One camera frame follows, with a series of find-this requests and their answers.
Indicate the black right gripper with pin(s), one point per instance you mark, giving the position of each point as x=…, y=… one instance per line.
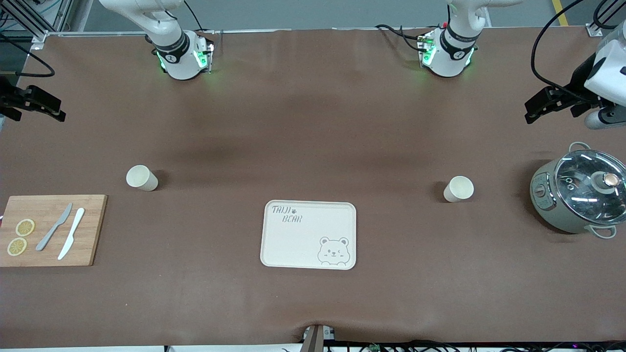
x=11, y=98

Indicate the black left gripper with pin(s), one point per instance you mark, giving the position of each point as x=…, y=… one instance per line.
x=579, y=79

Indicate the white plastic cup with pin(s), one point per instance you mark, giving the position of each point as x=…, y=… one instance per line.
x=458, y=189
x=142, y=177

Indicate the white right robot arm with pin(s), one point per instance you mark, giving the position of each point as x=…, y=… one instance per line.
x=178, y=54

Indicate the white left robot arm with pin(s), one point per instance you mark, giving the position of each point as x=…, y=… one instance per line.
x=452, y=54

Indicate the white bear print tray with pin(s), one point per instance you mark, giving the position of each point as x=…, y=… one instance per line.
x=308, y=237

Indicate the glass pot lid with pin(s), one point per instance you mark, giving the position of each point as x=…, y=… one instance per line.
x=582, y=195

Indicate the green electric cooking pot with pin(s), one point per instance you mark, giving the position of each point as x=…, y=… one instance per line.
x=547, y=205

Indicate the grey plastic knife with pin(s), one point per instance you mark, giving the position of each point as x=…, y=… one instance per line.
x=54, y=227

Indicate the lemon slice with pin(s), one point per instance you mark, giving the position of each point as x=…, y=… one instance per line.
x=17, y=246
x=25, y=227

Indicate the wooden cutting board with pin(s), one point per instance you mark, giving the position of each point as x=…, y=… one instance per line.
x=83, y=230

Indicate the white plastic knife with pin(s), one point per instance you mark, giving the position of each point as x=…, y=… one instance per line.
x=71, y=233

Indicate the aluminium frame profile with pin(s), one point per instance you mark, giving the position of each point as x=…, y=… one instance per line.
x=29, y=22

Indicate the aluminium frame bracket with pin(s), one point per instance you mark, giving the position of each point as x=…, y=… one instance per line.
x=594, y=29

